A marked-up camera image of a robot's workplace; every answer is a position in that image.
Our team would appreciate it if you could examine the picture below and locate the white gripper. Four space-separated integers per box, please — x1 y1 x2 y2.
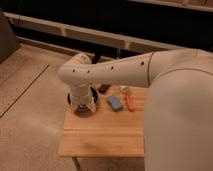
70 87 92 106

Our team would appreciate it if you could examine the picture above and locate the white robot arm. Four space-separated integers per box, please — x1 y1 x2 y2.
58 48 213 171

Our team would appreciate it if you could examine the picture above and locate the dark ceramic bowl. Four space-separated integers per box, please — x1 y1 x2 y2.
67 88 98 117

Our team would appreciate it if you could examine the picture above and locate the blue sponge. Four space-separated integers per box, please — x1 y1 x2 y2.
107 95 123 111

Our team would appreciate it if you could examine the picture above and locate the wooden table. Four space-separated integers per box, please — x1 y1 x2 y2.
57 83 148 171

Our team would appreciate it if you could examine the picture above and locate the grey cabinet corner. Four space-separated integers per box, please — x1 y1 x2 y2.
0 9 20 63

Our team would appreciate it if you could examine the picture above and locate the black post base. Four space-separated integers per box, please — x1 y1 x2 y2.
92 53 101 64

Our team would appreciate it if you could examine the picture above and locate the orange handled tool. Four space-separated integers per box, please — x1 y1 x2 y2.
125 91 135 112

